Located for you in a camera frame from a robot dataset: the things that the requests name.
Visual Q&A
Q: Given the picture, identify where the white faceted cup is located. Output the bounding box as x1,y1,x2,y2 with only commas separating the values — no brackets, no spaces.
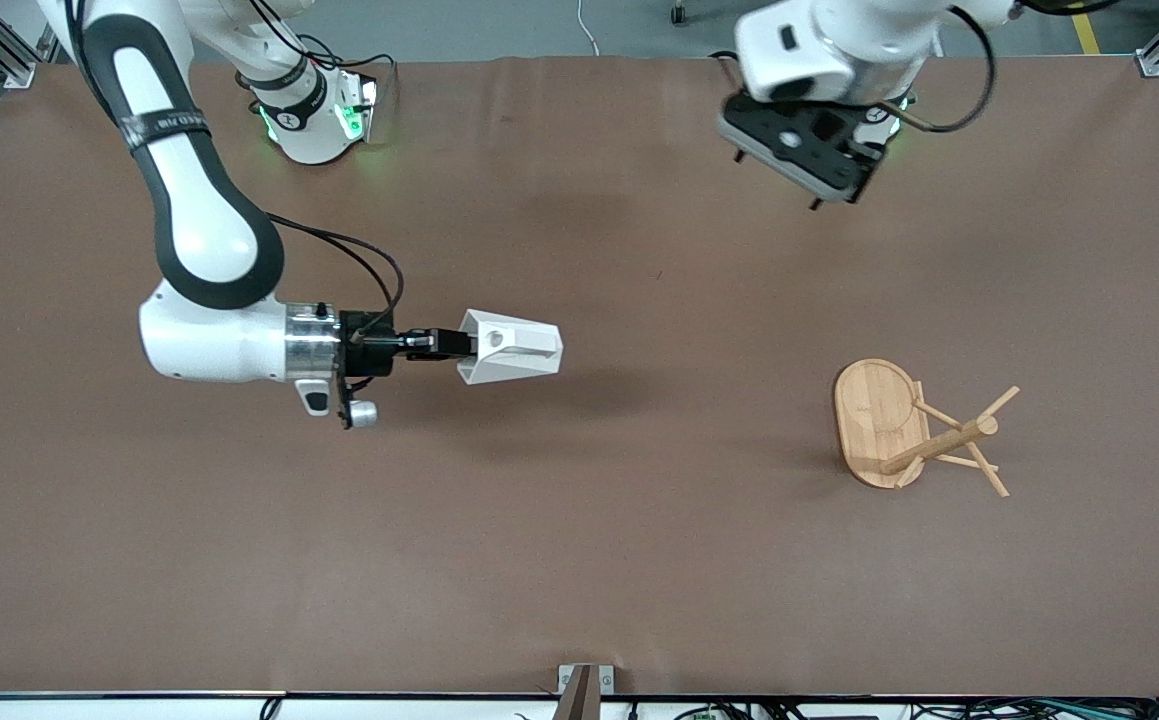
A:
456,309,564,386

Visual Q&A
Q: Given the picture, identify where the wooden cup rack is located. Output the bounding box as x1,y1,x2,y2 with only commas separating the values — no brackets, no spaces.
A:
832,358,1021,499

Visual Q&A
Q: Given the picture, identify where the black right base cable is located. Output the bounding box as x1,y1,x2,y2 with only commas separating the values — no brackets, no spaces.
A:
235,0,398,103

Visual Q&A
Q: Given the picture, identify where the grey metal camera bracket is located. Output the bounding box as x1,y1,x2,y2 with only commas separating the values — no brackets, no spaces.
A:
551,663,616,720

